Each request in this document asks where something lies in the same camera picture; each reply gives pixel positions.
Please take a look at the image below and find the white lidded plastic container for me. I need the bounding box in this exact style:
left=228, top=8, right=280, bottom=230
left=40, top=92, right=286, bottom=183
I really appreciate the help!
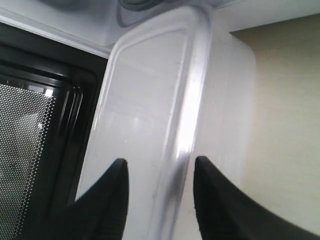
left=76, top=4, right=256, bottom=240

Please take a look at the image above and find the glass microwave turntable plate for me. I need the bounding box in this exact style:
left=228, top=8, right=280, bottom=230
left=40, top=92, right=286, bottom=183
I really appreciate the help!
left=116, top=0, right=163, bottom=28

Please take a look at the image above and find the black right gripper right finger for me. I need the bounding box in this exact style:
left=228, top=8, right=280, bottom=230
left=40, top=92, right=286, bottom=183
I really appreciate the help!
left=194, top=156, right=320, bottom=240

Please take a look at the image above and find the microwave door with black window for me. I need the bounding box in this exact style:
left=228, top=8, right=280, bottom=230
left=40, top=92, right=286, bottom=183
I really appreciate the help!
left=0, top=23, right=108, bottom=240

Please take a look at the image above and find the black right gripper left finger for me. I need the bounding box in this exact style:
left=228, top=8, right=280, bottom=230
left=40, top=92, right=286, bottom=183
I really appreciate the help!
left=42, top=158, right=129, bottom=240

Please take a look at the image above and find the white microwave oven body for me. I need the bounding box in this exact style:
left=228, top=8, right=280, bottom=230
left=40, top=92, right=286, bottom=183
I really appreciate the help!
left=0, top=0, right=320, bottom=57

